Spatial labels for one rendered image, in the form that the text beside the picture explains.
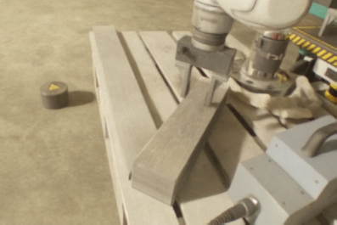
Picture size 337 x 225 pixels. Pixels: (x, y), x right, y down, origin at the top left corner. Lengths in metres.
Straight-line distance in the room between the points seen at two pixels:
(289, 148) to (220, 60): 0.23
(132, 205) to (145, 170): 0.09
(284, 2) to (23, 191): 0.77
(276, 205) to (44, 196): 0.59
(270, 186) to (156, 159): 0.23
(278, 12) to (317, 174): 0.32
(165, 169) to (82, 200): 0.32
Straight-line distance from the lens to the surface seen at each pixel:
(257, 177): 0.58
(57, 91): 1.09
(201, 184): 0.67
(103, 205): 0.79
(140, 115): 0.80
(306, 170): 0.58
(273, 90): 1.03
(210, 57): 0.60
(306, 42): 1.28
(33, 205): 0.82
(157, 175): 0.56
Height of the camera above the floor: 0.66
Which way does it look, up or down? 34 degrees down
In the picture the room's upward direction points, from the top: 8 degrees clockwise
